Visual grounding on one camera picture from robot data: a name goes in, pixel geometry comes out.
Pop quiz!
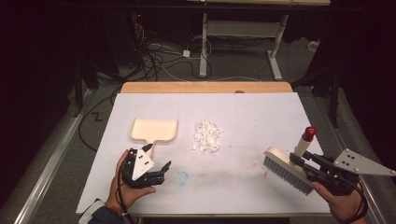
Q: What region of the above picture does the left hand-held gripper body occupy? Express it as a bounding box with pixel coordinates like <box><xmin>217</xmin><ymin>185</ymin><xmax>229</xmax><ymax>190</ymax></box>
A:
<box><xmin>120</xmin><ymin>147</ymin><xmax>166</xmax><ymax>189</ymax></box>

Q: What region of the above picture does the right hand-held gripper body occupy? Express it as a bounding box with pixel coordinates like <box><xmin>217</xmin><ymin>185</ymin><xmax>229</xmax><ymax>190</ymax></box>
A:
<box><xmin>300</xmin><ymin>147</ymin><xmax>396</xmax><ymax>197</ymax></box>

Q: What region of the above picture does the cream brush with red-tipped handle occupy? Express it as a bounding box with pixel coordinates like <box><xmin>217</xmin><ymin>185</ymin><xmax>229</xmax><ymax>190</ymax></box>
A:
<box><xmin>262</xmin><ymin>125</ymin><xmax>318</xmax><ymax>196</ymax></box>

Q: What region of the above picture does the cream plastic dustpan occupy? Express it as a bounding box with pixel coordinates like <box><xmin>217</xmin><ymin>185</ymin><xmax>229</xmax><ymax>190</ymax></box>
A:
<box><xmin>128</xmin><ymin>118</ymin><xmax>179</xmax><ymax>160</ymax></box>

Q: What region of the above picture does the person's left hand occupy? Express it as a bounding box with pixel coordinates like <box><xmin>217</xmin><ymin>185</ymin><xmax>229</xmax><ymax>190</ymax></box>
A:
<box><xmin>106</xmin><ymin>149</ymin><xmax>157</xmax><ymax>210</ymax></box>

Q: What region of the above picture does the person's right hand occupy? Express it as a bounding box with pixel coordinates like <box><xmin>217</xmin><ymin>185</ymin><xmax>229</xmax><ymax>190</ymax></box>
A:
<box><xmin>310</xmin><ymin>180</ymin><xmax>369</xmax><ymax>224</ymax></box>

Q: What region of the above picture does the pile of white paper scraps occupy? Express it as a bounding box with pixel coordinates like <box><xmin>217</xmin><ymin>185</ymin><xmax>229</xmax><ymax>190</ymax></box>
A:
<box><xmin>191</xmin><ymin>119</ymin><xmax>225</xmax><ymax>154</ymax></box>

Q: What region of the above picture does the white table cover sheet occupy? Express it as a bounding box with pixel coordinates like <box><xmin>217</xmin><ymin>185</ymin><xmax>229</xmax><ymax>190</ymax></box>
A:
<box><xmin>76</xmin><ymin>91</ymin><xmax>331</xmax><ymax>216</ymax></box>

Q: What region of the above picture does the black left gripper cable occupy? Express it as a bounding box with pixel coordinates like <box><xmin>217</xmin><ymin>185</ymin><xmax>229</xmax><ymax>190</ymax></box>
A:
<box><xmin>115</xmin><ymin>161</ymin><xmax>135</xmax><ymax>224</ymax></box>

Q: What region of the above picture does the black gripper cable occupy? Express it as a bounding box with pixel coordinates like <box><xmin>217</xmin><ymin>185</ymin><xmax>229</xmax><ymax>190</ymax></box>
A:
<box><xmin>346</xmin><ymin>180</ymin><xmax>370</xmax><ymax>224</ymax></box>
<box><xmin>115</xmin><ymin>161</ymin><xmax>135</xmax><ymax>224</ymax></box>

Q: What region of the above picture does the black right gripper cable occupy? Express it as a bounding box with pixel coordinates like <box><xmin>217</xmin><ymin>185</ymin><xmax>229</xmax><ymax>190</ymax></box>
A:
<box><xmin>346</xmin><ymin>180</ymin><xmax>370</xmax><ymax>224</ymax></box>

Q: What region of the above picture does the wrist bracelet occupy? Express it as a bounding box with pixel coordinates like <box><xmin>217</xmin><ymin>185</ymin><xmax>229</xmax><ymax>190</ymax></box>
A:
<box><xmin>104</xmin><ymin>202</ymin><xmax>129</xmax><ymax>217</ymax></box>

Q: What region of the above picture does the bundle of floor cables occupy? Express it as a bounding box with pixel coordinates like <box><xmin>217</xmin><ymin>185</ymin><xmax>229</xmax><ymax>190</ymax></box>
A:
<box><xmin>78</xmin><ymin>21</ymin><xmax>265</xmax><ymax>153</ymax></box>

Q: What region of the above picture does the aluminium floor rail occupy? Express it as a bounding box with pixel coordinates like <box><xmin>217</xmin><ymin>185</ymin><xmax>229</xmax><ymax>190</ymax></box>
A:
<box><xmin>13</xmin><ymin>89</ymin><xmax>92</xmax><ymax>224</ymax></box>

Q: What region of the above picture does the white metal desk frame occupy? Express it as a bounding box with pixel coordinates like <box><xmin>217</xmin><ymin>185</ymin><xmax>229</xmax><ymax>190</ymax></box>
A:
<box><xmin>186</xmin><ymin>0</ymin><xmax>332</xmax><ymax>81</ymax></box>

